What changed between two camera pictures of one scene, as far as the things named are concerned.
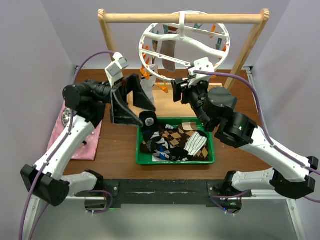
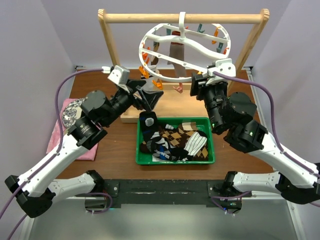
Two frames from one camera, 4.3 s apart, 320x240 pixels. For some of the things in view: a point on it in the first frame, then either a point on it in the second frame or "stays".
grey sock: x=167 y=48 to x=177 y=50
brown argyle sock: x=179 y=136 stays
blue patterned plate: x=67 y=115 stays
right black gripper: x=177 y=89 to x=194 y=86
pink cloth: x=88 y=149 stays
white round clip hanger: x=167 y=50 stays
